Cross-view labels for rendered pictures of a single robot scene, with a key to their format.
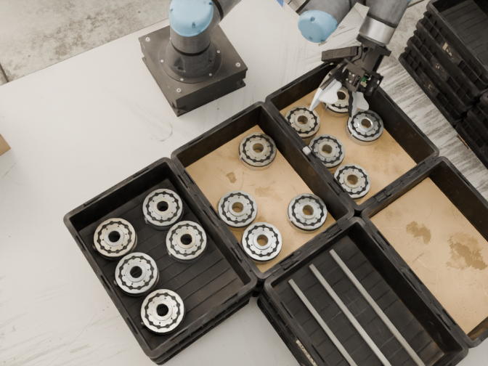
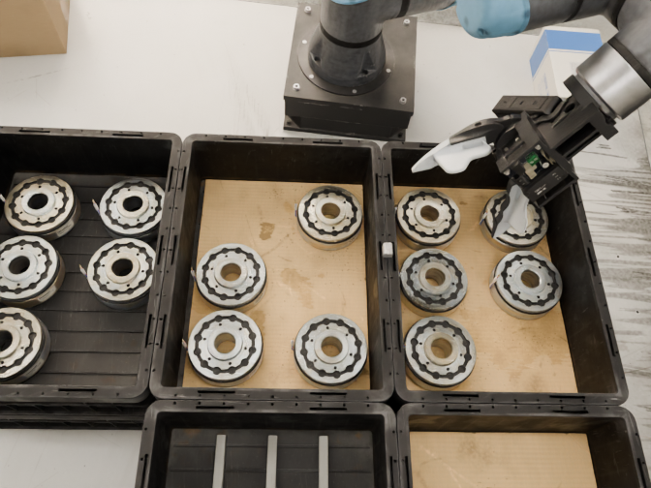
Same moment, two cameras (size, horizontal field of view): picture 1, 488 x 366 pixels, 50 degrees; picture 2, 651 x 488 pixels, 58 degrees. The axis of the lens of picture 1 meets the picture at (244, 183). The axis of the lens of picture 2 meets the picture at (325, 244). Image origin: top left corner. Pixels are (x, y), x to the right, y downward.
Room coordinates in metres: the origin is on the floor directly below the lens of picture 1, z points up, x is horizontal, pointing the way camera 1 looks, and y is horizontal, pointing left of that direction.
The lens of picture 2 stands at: (0.30, -0.31, 1.65)
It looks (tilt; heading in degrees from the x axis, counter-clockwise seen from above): 62 degrees down; 37
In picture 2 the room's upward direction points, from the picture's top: 8 degrees clockwise
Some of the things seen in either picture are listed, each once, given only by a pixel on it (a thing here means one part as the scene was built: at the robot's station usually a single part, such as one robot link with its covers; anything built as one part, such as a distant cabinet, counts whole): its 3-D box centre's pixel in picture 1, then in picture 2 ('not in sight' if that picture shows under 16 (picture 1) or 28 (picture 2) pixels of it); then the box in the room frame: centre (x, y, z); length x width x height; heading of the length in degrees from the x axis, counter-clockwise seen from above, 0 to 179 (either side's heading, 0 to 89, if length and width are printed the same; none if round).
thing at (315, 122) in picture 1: (302, 121); (428, 215); (0.79, -0.13, 0.86); 0.10 x 0.10 x 0.01
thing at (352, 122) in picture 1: (365, 124); (528, 281); (0.81, -0.31, 0.86); 0.10 x 0.10 x 0.01
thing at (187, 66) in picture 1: (190, 46); (349, 39); (0.98, 0.22, 0.85); 0.15 x 0.15 x 0.10
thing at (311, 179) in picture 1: (258, 192); (278, 272); (0.54, -0.04, 0.87); 0.40 x 0.30 x 0.11; 44
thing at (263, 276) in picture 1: (261, 185); (278, 257); (0.54, -0.04, 0.92); 0.40 x 0.30 x 0.02; 44
